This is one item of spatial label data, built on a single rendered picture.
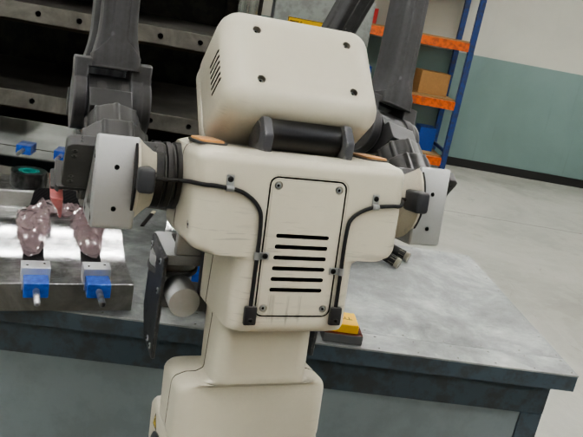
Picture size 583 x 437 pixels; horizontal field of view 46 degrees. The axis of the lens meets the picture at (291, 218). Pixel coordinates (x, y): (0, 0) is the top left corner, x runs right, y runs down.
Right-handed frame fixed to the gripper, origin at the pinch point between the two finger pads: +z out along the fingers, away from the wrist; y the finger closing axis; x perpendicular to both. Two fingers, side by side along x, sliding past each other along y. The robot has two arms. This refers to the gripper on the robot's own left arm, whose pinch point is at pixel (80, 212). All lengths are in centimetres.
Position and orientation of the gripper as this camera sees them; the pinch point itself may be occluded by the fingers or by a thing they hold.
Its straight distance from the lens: 126.7
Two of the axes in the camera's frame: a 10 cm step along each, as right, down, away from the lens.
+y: -9.2, -0.6, -3.9
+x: 2.4, 7.1, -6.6
